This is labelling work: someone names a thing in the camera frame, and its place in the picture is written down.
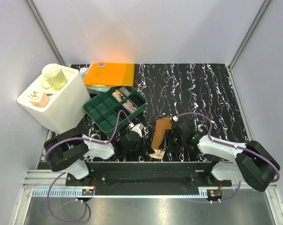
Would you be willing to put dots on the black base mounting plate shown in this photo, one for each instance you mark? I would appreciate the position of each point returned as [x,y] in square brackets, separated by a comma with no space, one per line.
[147,172]

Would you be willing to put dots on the beige rolled sock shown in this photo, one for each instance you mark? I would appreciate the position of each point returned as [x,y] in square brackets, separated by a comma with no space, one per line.
[118,96]

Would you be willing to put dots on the green divided organizer tray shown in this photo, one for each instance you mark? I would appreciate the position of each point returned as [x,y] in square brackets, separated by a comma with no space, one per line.
[108,113]

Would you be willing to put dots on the grey rolled sock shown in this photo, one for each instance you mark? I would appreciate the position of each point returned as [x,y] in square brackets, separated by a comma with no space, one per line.
[125,91]

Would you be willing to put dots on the white storage bin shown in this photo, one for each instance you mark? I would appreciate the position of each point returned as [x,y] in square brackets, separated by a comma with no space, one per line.
[64,110]

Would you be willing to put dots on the orange and teal folders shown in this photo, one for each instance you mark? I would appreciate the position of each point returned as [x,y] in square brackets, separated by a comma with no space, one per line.
[101,77]

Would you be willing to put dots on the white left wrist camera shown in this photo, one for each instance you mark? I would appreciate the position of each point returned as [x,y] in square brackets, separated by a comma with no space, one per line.
[138,128]

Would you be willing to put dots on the pink rolled sock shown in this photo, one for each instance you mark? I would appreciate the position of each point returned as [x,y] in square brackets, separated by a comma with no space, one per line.
[129,106]

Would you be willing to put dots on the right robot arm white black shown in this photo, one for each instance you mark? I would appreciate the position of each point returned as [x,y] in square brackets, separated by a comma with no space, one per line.
[245,162]

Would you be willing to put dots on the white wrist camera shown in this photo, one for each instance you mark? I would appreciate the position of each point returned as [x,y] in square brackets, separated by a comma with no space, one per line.
[175,118]
[138,128]

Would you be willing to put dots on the brown boxer briefs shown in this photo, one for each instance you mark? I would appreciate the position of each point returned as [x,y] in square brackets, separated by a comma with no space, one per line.
[161,126]

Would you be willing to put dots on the pink box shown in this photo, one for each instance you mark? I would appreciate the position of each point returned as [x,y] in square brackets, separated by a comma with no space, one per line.
[39,99]

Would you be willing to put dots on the aluminium front rail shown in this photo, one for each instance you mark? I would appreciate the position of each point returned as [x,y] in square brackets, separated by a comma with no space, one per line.
[46,183]

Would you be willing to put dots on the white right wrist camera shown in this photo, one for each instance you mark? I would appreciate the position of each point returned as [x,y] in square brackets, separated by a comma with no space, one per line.
[175,118]

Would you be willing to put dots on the yellow green cup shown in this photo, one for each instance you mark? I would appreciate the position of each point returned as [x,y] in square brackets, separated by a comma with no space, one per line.
[54,77]

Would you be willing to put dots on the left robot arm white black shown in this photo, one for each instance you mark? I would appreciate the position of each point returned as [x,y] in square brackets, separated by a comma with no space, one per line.
[70,150]

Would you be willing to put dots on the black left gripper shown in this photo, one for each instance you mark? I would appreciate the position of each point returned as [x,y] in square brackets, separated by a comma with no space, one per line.
[145,150]

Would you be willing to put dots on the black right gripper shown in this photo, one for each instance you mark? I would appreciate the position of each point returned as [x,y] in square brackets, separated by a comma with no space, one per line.
[169,146]

